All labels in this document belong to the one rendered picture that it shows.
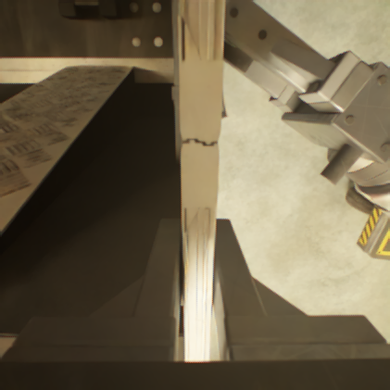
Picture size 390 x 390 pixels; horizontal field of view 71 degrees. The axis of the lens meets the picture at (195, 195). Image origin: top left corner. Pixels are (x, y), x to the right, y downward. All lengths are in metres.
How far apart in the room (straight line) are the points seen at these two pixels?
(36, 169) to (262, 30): 0.27
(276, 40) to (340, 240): 1.27
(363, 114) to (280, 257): 1.21
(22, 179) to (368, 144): 0.32
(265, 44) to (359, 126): 0.09
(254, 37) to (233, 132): 0.87
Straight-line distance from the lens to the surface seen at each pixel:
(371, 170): 0.27
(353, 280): 1.63
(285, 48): 0.22
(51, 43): 0.94
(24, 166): 0.38
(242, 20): 0.22
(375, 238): 1.05
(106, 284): 0.22
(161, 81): 0.87
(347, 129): 0.22
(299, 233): 1.34
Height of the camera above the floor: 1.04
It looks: 64 degrees down
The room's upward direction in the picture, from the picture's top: 178 degrees clockwise
